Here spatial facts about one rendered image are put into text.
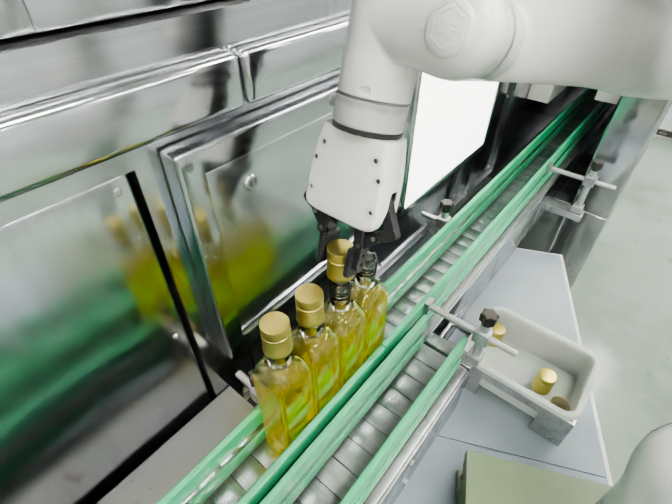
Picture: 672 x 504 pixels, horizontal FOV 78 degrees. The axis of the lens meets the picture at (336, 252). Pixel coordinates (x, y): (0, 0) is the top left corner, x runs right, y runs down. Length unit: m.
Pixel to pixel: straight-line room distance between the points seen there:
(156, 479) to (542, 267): 1.01
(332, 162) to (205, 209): 0.15
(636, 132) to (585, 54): 0.98
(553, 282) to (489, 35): 0.93
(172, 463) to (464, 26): 0.66
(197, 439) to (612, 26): 0.71
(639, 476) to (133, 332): 0.56
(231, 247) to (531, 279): 0.85
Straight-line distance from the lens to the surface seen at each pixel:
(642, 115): 1.41
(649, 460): 0.52
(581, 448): 0.95
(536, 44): 0.47
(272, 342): 0.47
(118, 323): 0.56
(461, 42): 0.36
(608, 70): 0.43
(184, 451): 0.73
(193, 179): 0.47
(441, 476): 0.84
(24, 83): 0.41
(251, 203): 0.54
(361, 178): 0.43
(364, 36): 0.41
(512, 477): 0.78
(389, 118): 0.42
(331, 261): 0.50
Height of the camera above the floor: 1.52
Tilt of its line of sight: 41 degrees down
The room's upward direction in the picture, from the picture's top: straight up
